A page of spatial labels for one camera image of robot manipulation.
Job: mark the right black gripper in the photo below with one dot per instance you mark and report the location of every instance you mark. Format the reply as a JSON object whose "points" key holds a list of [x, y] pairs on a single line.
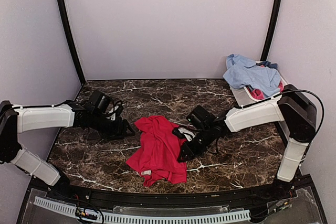
{"points": [[190, 151]]}

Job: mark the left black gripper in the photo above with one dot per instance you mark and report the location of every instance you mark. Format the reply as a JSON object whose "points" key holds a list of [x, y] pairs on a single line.
{"points": [[119, 131]]}

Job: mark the red t-shirt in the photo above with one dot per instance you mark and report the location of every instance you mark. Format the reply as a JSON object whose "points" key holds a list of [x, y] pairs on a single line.
{"points": [[156, 159]]}

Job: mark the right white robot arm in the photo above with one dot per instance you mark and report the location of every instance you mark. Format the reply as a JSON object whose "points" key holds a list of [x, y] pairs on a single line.
{"points": [[293, 114]]}

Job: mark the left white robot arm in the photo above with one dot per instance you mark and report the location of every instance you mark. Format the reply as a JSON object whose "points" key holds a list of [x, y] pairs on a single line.
{"points": [[23, 119]]}

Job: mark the white plastic laundry bin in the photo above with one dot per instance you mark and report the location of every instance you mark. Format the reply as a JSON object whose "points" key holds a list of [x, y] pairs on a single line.
{"points": [[242, 95]]}

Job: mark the pink garment in bin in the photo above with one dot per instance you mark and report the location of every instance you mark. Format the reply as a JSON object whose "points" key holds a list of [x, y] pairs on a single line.
{"points": [[258, 94]]}

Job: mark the light blue shirt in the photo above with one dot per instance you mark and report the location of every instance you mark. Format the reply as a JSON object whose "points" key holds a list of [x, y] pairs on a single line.
{"points": [[242, 71]]}

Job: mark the dark blue garment in bin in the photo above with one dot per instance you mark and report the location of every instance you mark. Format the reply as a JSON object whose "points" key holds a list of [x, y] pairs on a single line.
{"points": [[268, 64]]}

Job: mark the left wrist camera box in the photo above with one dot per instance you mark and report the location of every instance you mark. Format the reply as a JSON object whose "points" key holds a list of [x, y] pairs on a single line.
{"points": [[98, 102]]}

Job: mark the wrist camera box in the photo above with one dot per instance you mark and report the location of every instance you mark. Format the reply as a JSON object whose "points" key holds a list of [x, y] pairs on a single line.
{"points": [[200, 118], [98, 102]]}

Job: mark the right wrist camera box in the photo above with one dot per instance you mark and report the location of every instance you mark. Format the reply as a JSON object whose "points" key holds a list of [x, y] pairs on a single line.
{"points": [[200, 118]]}

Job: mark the white slotted cable duct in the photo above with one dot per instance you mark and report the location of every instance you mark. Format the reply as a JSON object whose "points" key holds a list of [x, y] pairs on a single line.
{"points": [[151, 215]]}

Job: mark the left electronics board with wires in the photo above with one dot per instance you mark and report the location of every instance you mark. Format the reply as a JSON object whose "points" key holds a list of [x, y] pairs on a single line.
{"points": [[86, 212]]}

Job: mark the electronics board with wires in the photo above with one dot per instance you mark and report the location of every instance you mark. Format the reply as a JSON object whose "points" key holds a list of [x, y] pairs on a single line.
{"points": [[86, 212], [279, 206]]}

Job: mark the right electronics board with wires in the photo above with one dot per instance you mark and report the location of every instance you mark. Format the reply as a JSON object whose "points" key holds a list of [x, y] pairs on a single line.
{"points": [[279, 206]]}

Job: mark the left black frame post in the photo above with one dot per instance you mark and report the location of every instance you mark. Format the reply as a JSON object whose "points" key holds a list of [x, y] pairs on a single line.
{"points": [[70, 41]]}

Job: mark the black frame post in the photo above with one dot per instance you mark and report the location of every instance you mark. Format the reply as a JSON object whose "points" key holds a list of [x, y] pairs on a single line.
{"points": [[70, 41], [271, 30]]}

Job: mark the right black frame post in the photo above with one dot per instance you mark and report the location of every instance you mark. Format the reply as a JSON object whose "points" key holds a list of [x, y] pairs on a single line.
{"points": [[271, 30]]}

